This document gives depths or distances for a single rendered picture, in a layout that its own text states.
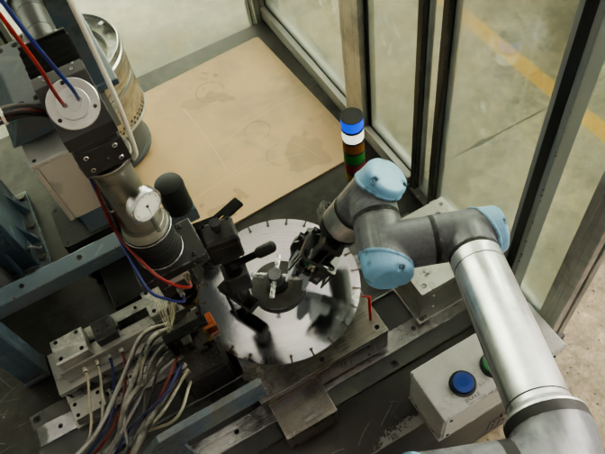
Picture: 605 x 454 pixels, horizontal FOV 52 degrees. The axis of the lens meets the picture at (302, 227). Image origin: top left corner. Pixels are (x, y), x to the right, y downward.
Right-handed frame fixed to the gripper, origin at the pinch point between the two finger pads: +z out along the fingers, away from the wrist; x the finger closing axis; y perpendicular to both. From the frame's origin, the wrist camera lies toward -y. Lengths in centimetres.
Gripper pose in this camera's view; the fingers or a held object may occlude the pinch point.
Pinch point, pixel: (296, 272)
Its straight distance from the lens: 122.2
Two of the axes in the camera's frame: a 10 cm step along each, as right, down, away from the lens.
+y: -2.8, 6.9, -6.6
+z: -4.3, 5.3, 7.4
